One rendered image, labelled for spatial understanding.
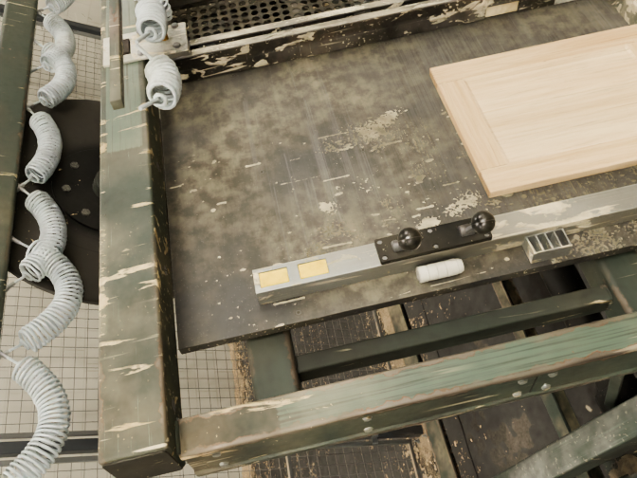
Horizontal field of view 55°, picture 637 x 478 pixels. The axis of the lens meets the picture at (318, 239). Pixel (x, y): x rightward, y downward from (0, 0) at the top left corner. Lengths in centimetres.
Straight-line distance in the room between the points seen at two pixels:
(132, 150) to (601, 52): 102
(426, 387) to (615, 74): 84
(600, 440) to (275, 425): 96
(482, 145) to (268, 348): 58
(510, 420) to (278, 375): 207
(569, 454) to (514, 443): 128
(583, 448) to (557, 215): 75
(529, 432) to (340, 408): 208
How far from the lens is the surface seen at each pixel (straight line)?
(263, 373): 108
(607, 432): 169
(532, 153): 129
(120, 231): 114
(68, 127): 211
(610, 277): 121
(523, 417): 298
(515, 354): 100
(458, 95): 138
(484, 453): 319
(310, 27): 150
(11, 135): 196
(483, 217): 99
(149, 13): 138
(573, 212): 118
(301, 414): 95
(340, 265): 107
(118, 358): 100
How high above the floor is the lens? 210
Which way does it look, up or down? 26 degrees down
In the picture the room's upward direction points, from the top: 83 degrees counter-clockwise
